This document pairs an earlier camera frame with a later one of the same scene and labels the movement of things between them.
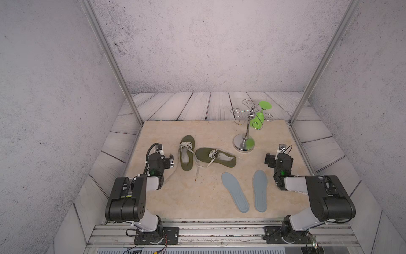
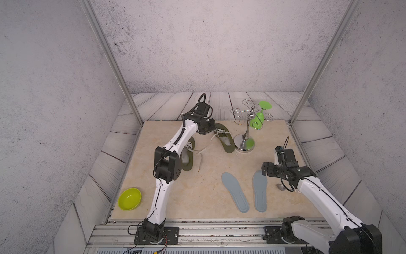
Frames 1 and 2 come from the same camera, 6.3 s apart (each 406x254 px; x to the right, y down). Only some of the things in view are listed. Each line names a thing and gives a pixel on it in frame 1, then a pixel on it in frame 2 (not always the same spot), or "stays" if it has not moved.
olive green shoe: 186,148 stays
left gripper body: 165,164 → 208,126
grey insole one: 260,186 stays
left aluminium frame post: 99,32 stays
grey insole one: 232,184 stays
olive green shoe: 212,155 → 224,136
